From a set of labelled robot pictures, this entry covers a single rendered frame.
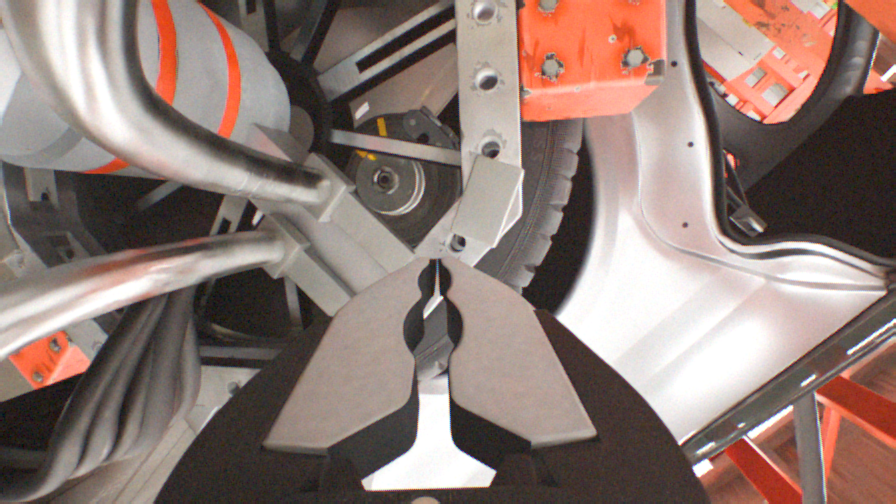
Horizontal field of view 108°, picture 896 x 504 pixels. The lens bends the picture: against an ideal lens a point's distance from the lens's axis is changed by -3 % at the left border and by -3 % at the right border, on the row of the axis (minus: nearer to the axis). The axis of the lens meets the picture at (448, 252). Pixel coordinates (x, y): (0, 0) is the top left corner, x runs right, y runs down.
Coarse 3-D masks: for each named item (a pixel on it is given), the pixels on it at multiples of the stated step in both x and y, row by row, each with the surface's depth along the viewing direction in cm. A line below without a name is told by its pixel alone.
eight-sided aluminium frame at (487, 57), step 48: (480, 0) 22; (480, 48) 22; (480, 96) 23; (480, 144) 23; (0, 192) 33; (48, 192) 37; (480, 192) 23; (0, 240) 33; (48, 240) 35; (432, 240) 25; (480, 240) 24; (96, 336) 32; (240, 384) 29
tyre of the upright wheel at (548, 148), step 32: (544, 128) 30; (576, 128) 30; (544, 160) 30; (576, 160) 31; (544, 192) 31; (96, 224) 41; (544, 224) 31; (512, 256) 32; (544, 256) 33; (512, 288) 32; (416, 352) 35; (448, 352) 34
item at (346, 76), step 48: (240, 0) 37; (288, 0) 51; (336, 0) 36; (384, 0) 52; (432, 0) 43; (384, 48) 34; (432, 48) 34; (288, 96) 41; (336, 96) 36; (336, 144) 36; (384, 144) 35; (96, 192) 41; (144, 192) 46; (192, 192) 53; (144, 240) 43; (240, 288) 49; (288, 288) 39; (240, 336) 39; (288, 336) 38
